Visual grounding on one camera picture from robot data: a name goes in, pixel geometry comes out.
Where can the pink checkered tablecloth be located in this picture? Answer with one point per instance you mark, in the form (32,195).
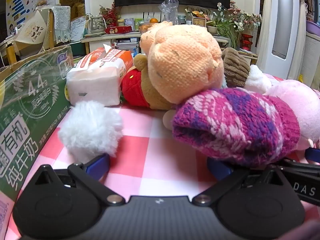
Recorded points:
(149,162)

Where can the canvas tote bag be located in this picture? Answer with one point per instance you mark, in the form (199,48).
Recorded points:
(33,31)

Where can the white standing air conditioner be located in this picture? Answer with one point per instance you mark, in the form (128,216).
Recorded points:
(282,38)

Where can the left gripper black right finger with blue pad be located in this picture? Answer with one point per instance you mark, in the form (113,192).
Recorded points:
(236,186)

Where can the white fluffy pompom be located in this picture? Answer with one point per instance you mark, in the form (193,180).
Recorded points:
(91,130)

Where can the pink round plush toy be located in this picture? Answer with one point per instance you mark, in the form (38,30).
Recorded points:
(305,104)

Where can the wooden picture frame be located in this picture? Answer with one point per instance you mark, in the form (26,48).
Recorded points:
(199,21)

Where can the orange white tissue pack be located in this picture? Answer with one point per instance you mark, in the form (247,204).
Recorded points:
(98,76)

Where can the green milk cardboard box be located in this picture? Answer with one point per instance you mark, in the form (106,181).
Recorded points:
(33,102)

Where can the magenta purple knitted hat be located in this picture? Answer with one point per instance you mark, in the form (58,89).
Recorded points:
(237,125)

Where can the red berry bouquet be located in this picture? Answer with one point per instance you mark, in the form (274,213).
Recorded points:
(111,15)

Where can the wooden dining chair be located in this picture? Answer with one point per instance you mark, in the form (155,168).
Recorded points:
(58,31)

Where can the red lantern ornament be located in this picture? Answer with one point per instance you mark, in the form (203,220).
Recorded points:
(246,41)

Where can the brown corduroy soft item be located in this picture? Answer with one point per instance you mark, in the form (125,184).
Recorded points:
(236,69)

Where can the wire basket bag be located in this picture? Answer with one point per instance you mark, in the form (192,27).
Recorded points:
(95,24)

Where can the pile of oranges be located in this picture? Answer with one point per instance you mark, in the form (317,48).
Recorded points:
(144,26)

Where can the purple plastic basin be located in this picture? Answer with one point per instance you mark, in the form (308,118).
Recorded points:
(313,28)

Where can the clear plastic bag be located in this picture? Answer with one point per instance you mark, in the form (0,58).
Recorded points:
(169,10)

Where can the red snack box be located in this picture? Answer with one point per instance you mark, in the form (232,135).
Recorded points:
(118,30)

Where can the white fluffy headband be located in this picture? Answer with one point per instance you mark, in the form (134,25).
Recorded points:
(259,82)

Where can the brown bear plush red shirt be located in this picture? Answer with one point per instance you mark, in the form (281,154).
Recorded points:
(137,88)

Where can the cream tv cabinet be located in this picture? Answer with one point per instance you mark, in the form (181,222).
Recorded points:
(94,42)

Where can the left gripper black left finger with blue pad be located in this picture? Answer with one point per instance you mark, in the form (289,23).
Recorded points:
(88,176)

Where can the green potted plant with flowers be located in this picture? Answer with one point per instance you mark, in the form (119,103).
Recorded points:
(232,22)

